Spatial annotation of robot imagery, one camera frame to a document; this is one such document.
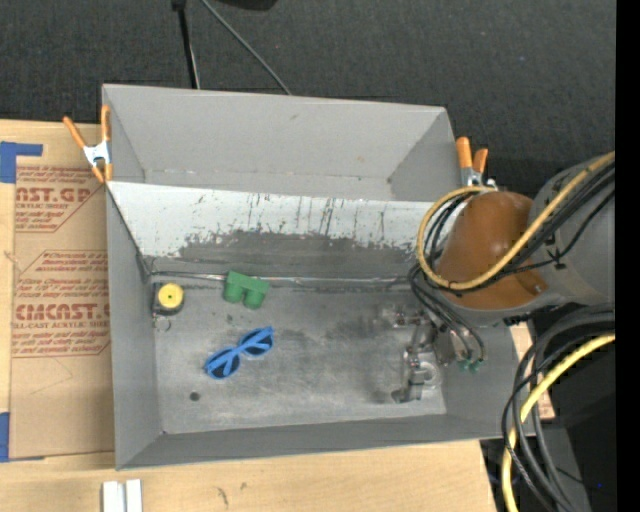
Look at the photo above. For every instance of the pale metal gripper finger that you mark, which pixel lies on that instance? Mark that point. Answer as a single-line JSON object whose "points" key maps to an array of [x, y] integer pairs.
{"points": [[415, 391], [409, 362]]}

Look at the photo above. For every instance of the brown cardboard board, red print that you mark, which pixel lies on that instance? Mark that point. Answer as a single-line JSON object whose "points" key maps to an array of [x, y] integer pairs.
{"points": [[60, 390]]}

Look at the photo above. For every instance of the grey metal bin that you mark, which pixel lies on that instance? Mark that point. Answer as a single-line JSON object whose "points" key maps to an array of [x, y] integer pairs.
{"points": [[320, 350]]}

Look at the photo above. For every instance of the green toy block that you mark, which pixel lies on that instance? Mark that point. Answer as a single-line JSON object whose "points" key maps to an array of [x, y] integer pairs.
{"points": [[245, 290]]}

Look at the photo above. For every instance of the clear glass cup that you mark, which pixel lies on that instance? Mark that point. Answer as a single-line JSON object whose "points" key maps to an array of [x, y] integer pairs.
{"points": [[434, 376]]}

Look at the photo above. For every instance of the blue sunglasses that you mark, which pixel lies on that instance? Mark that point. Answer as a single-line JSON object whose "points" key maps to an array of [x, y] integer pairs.
{"points": [[240, 352]]}

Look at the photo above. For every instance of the yellow and black round object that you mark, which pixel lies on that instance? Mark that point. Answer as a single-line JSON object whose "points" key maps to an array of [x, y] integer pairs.
{"points": [[170, 297]]}

